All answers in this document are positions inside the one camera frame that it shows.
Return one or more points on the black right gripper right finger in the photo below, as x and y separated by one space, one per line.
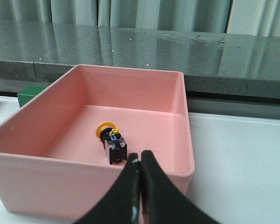
162 202

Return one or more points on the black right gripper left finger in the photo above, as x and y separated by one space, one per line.
121 204

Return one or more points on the yellow push button switch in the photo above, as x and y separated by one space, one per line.
114 144

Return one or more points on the pink plastic bin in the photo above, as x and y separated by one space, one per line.
53 164

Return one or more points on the green cube near bin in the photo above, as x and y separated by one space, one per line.
28 94

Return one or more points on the grey stone ledge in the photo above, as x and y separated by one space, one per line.
231 64

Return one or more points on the grey curtain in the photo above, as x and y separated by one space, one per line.
248 17

